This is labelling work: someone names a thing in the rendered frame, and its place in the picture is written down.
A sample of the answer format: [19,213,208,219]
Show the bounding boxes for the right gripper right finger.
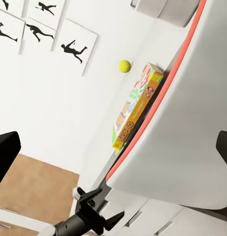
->
[216,131,227,164]

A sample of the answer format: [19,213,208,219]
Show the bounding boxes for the board game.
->
[112,62,164,155]

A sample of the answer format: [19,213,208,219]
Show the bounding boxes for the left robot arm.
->
[36,187,124,236]

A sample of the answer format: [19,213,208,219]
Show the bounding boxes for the tennis ball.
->
[119,60,131,73]

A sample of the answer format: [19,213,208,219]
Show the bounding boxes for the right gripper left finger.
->
[0,131,21,183]

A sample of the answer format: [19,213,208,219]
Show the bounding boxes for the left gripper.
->
[66,188,124,236]

